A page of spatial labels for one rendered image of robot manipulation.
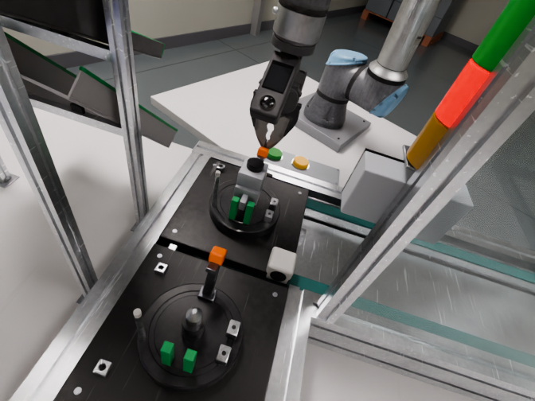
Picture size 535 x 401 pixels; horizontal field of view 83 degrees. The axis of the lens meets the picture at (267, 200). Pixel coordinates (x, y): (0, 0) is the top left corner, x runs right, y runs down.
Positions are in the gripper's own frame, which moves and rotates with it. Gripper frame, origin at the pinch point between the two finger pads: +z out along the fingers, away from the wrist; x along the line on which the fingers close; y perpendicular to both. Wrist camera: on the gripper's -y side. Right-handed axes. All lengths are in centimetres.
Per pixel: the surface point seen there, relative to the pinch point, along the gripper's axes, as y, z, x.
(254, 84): 66, 21, 17
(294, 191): 0.3, 9.4, -8.7
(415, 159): -22.9, -20.4, -17.0
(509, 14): -22.2, -33.1, -16.6
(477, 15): 693, 52, -266
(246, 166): -10.4, -2.1, 1.3
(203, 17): 307, 81, 132
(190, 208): -13.6, 9.4, 9.7
